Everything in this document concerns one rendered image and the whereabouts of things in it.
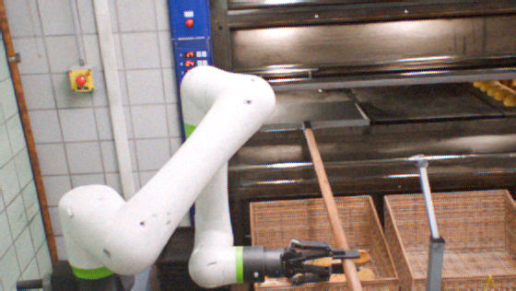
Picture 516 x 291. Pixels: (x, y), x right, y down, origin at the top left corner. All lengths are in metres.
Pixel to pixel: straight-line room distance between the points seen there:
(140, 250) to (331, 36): 1.44
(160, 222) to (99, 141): 1.37
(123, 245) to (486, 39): 1.79
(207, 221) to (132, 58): 1.04
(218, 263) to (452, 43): 1.44
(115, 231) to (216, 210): 0.41
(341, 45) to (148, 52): 0.79
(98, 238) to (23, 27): 1.42
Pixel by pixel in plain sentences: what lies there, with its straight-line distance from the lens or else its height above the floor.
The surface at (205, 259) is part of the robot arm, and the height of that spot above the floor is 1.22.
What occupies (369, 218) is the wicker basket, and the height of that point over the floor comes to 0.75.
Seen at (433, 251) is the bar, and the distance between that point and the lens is 1.99.
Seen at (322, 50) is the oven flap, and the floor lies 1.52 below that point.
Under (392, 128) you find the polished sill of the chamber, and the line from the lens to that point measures 2.40.
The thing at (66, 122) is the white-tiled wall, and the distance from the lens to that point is 2.43.
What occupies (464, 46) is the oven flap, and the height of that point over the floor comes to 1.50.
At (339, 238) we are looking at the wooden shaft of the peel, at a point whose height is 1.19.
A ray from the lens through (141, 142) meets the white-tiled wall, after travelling 2.38.
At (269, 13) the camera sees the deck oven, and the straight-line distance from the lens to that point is 2.21.
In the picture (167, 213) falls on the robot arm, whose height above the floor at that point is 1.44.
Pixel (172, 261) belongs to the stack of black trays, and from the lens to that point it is 2.17.
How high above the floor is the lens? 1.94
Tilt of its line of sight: 21 degrees down
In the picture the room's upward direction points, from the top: 3 degrees counter-clockwise
